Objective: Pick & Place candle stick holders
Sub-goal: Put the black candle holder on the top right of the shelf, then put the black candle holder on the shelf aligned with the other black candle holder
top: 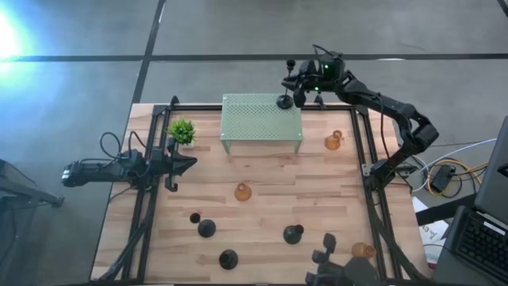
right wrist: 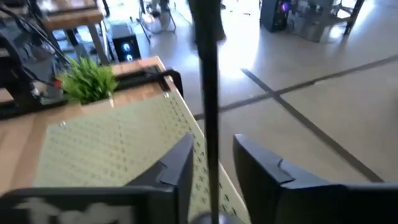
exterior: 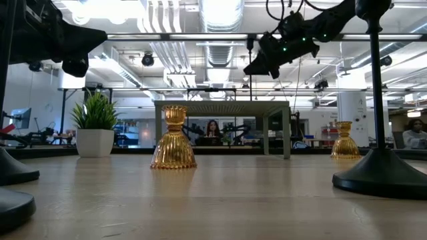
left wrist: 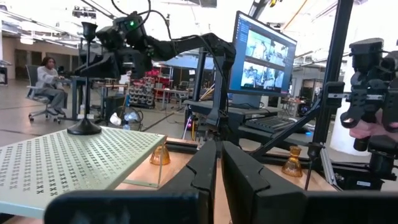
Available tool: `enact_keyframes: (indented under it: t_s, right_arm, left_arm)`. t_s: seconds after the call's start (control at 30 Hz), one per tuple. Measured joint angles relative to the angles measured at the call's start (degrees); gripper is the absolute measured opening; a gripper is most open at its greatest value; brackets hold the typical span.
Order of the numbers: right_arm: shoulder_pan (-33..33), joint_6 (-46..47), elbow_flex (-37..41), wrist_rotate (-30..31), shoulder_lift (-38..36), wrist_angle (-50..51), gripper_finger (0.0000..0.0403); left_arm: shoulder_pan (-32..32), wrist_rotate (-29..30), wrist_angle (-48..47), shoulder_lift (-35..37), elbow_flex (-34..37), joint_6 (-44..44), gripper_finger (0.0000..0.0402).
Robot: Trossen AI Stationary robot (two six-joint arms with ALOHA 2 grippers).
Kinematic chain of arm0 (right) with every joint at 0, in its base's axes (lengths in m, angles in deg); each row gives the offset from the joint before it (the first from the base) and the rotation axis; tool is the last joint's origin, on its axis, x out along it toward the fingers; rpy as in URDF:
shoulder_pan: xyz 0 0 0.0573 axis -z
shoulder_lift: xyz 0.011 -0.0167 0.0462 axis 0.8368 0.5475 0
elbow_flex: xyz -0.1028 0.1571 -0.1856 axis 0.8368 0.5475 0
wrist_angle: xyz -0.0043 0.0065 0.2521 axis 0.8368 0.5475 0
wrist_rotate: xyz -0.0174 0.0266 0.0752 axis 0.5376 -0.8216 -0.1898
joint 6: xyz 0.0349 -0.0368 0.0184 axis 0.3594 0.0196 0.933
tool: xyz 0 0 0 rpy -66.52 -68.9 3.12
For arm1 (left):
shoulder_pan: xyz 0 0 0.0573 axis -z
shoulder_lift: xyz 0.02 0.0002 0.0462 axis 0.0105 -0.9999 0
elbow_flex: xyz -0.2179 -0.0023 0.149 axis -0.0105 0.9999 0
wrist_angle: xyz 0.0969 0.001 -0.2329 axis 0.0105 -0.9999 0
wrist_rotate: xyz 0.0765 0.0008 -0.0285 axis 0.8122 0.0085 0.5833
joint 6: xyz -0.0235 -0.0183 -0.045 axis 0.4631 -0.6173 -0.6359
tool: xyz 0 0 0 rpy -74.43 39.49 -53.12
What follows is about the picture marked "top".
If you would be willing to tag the black metal bar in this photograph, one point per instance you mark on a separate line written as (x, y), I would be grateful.
(440, 212)

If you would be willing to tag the green perforated metal shelf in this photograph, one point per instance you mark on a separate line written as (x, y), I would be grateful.
(258, 119)

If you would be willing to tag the amber glass candle holder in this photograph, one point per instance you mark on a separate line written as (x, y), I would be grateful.
(242, 193)
(359, 250)
(332, 143)

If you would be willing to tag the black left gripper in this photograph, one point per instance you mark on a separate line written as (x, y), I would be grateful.
(171, 159)

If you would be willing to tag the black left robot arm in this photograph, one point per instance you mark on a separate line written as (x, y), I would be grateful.
(99, 171)

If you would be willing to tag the black power brick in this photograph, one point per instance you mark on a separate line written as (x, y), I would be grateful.
(442, 178)

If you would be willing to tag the grey laptop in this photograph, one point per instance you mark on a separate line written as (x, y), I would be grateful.
(492, 178)

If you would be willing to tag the white paper sheet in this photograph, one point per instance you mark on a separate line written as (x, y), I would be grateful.
(432, 234)

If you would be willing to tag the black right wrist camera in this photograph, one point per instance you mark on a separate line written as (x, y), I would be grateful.
(331, 65)

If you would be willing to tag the green plant in white pot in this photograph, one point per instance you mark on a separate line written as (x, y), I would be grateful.
(181, 131)

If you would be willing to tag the grey metal cart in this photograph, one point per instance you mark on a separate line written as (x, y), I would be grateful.
(24, 190)

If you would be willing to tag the short black candlestick holder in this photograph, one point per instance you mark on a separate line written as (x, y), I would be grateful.
(228, 260)
(291, 235)

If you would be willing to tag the black aluminium table frame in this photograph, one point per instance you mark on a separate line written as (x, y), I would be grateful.
(198, 107)

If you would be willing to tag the tall black candlestick holder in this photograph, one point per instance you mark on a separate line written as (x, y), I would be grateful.
(285, 102)
(206, 229)

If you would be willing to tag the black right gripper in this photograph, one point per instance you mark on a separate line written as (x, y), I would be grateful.
(313, 81)

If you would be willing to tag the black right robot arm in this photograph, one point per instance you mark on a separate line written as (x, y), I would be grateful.
(397, 107)

